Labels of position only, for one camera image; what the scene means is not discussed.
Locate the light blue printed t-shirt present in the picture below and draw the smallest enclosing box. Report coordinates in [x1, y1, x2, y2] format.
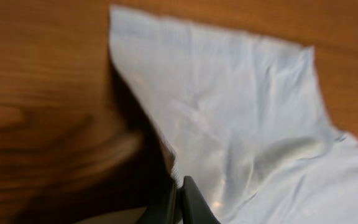
[109, 6, 358, 223]

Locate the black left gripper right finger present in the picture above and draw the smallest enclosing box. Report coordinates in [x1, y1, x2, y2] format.
[181, 176, 220, 224]

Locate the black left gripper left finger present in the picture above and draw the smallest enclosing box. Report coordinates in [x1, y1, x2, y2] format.
[135, 182, 177, 224]

